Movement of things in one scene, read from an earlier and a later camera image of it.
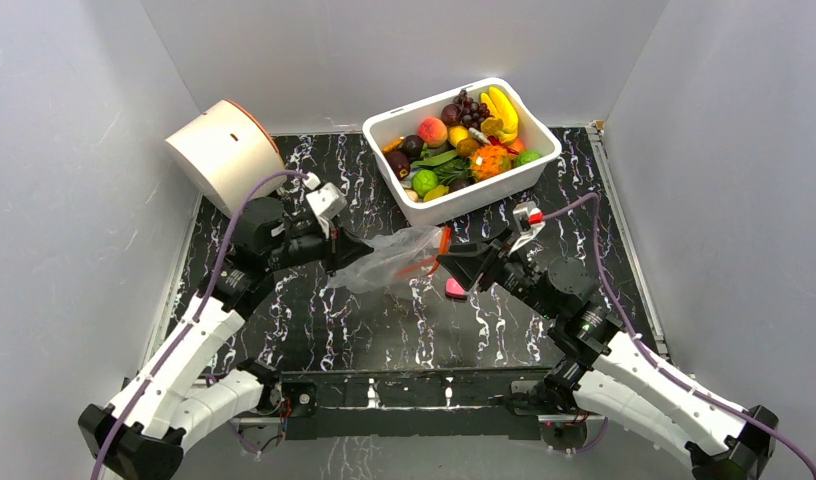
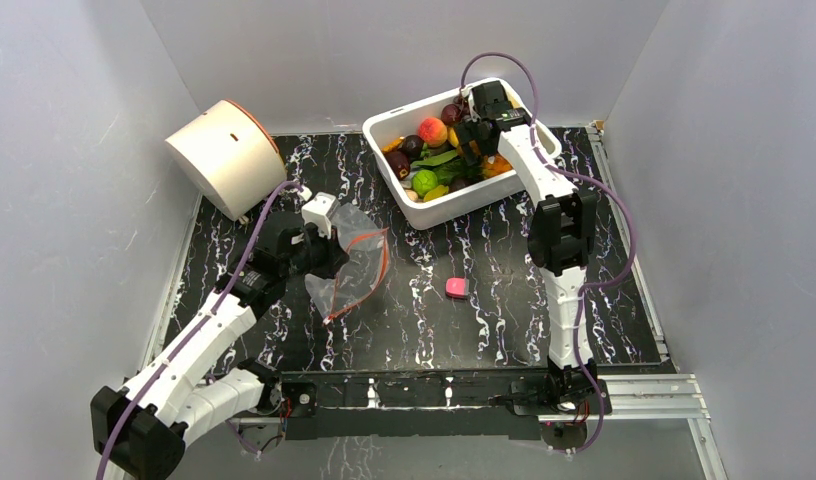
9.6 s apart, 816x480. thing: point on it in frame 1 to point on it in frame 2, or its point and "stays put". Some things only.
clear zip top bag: [397, 257] to [366, 242]
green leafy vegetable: [447, 167] stays put
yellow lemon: [436, 192] stays put
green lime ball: [423, 181] stays put
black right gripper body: [486, 266] to [472, 132]
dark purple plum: [399, 164] stays put
